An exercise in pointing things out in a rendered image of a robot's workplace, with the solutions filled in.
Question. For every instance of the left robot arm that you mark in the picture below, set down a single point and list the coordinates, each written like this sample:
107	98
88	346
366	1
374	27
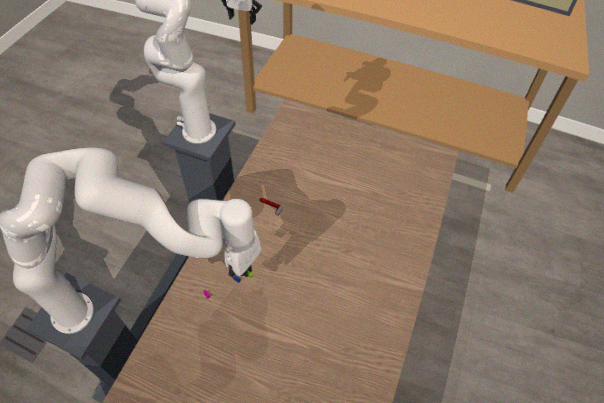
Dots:
181	72

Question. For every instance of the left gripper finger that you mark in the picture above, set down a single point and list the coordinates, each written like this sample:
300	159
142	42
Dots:
230	10
255	11

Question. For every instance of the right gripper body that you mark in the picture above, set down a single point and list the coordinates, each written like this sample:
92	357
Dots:
240	261

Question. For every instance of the red rod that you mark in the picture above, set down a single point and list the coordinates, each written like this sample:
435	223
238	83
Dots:
269	203

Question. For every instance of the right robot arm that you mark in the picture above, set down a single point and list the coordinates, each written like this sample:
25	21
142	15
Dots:
99	190

